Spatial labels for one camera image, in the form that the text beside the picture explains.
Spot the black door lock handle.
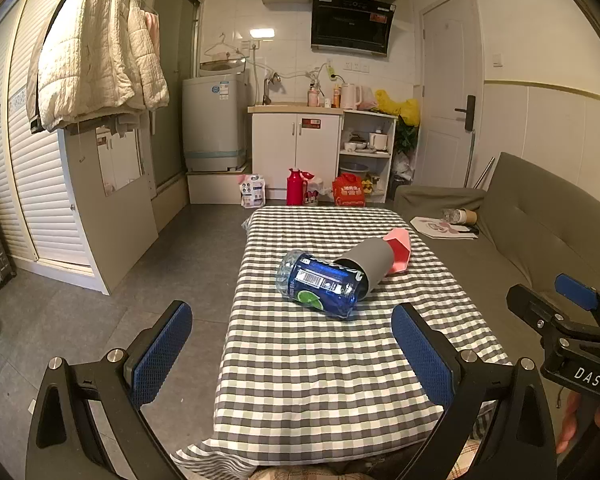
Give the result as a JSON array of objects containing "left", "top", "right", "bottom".
[{"left": 455, "top": 95, "right": 477, "bottom": 129}]

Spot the red shopping bag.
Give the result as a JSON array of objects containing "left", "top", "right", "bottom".
[{"left": 331, "top": 173, "right": 367, "bottom": 207}]

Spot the green plant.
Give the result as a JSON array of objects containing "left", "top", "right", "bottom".
[{"left": 395, "top": 116, "right": 419, "bottom": 156}]

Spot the wire clothes hanger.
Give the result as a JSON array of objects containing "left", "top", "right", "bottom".
[{"left": 203, "top": 34, "right": 242, "bottom": 59}]

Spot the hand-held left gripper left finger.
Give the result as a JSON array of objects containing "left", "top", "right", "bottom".
[{"left": 25, "top": 301, "right": 193, "bottom": 480}]

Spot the yellow plastic bag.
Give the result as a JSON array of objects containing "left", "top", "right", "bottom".
[{"left": 375, "top": 89, "right": 421, "bottom": 127}]

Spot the pink garment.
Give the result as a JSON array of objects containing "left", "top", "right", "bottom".
[{"left": 145, "top": 10, "right": 161, "bottom": 61}]

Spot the metal pole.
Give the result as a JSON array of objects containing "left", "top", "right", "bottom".
[{"left": 475, "top": 156, "right": 497, "bottom": 190}]

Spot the grey washing machine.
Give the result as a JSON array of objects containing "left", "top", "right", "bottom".
[{"left": 182, "top": 60, "right": 249, "bottom": 173}]

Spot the blue plastic bottle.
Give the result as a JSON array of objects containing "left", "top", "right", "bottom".
[{"left": 276, "top": 249, "right": 370, "bottom": 321}]

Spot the checkered tablecloth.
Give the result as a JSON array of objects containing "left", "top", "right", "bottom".
[{"left": 172, "top": 206, "right": 511, "bottom": 480}]

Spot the grey cup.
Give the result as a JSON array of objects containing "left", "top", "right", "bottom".
[{"left": 334, "top": 238, "right": 396, "bottom": 301}]

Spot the white detergent pouch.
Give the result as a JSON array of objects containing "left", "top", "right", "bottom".
[{"left": 238, "top": 174, "right": 267, "bottom": 209}]

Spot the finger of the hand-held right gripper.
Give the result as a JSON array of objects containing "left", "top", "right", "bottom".
[
  {"left": 554, "top": 273, "right": 600, "bottom": 334},
  {"left": 506, "top": 284, "right": 600, "bottom": 357}
]

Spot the grey sofa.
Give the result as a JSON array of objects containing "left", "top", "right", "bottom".
[{"left": 392, "top": 151, "right": 600, "bottom": 361}]

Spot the white quilted jacket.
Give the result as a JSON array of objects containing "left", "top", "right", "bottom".
[{"left": 26, "top": 0, "right": 170, "bottom": 133}]

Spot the person's right hand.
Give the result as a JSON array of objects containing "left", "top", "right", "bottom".
[{"left": 555, "top": 391, "right": 600, "bottom": 457}]

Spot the white door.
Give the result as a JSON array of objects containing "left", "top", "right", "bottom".
[{"left": 415, "top": 0, "right": 486, "bottom": 192}]

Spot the white sink cabinet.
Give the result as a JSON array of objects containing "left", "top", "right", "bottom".
[{"left": 247, "top": 102, "right": 345, "bottom": 195}]

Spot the white washing machine platform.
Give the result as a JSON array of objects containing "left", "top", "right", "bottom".
[{"left": 186, "top": 162, "right": 254, "bottom": 205}]

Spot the white louvered wardrobe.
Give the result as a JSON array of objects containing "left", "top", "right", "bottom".
[{"left": 0, "top": 0, "right": 112, "bottom": 296}]

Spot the glass sliding door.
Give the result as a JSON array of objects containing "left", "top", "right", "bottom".
[{"left": 150, "top": 0, "right": 204, "bottom": 203}]

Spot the person's plaid clothing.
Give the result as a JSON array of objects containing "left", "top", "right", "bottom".
[{"left": 250, "top": 399, "right": 501, "bottom": 480}]

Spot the black range hood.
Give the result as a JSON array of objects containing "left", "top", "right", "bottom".
[{"left": 310, "top": 0, "right": 397, "bottom": 56}]

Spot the white electric kettle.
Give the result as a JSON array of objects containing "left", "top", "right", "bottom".
[{"left": 341, "top": 82, "right": 364, "bottom": 110}]

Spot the red thermos flask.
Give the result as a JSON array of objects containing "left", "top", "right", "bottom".
[{"left": 286, "top": 168, "right": 304, "bottom": 206}]

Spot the pink faceted container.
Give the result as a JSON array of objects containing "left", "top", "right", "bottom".
[{"left": 382, "top": 227, "right": 412, "bottom": 276}]

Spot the cartoon printed bag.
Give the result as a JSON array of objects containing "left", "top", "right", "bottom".
[{"left": 302, "top": 172, "right": 332, "bottom": 205}]

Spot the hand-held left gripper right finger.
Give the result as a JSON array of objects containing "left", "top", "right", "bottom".
[{"left": 391, "top": 304, "right": 558, "bottom": 480}]

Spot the metal faucet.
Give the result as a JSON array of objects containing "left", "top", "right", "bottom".
[{"left": 262, "top": 72, "right": 282, "bottom": 106}]

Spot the white open shelf unit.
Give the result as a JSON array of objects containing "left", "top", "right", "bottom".
[{"left": 337, "top": 110, "right": 399, "bottom": 202}]

